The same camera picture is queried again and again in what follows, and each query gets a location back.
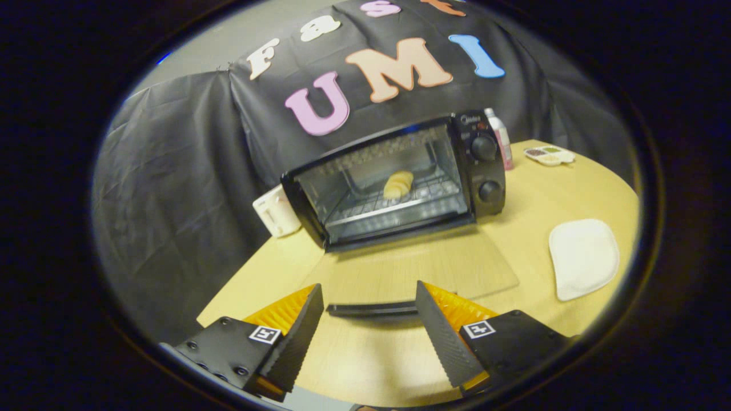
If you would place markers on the silver pink bottle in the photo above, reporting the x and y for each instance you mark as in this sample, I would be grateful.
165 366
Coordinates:
502 140

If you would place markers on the white pop-up toaster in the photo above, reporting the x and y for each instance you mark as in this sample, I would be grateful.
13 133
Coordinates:
277 214

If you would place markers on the pale yellow bread roll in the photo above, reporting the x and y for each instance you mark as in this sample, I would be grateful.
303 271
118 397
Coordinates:
398 184

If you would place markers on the black toaster oven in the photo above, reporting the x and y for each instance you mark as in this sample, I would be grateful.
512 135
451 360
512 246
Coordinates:
474 171

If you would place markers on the white rectangular plate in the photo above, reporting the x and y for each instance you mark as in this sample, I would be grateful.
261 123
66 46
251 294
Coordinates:
582 257

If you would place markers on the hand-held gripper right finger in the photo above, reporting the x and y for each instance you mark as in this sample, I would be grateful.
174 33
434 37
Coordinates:
445 342

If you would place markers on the white divided condiment dish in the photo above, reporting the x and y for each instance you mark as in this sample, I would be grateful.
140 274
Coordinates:
551 157

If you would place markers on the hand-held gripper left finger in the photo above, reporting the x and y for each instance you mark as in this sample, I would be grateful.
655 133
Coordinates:
300 342

